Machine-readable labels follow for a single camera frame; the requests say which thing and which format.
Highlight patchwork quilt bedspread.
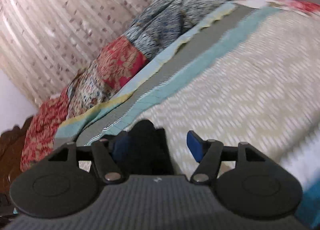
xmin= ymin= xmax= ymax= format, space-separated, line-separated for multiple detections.
xmin=57 ymin=6 xmax=319 ymax=229

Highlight floral striped curtain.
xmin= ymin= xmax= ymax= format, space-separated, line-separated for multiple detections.
xmin=1 ymin=0 xmax=153 ymax=106

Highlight black pants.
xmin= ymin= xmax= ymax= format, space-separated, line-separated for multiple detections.
xmin=108 ymin=119 xmax=175 ymax=175

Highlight red white floral cloth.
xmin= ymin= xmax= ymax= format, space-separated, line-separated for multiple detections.
xmin=67 ymin=36 xmax=149 ymax=119

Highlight grey speckled blanket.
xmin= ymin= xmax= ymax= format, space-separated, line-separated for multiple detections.
xmin=124 ymin=0 xmax=227 ymax=60

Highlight brown wooden headboard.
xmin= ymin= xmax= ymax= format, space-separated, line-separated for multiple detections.
xmin=0 ymin=116 xmax=33 ymax=207

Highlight red floral fabric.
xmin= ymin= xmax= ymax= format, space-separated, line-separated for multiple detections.
xmin=20 ymin=88 xmax=70 ymax=172

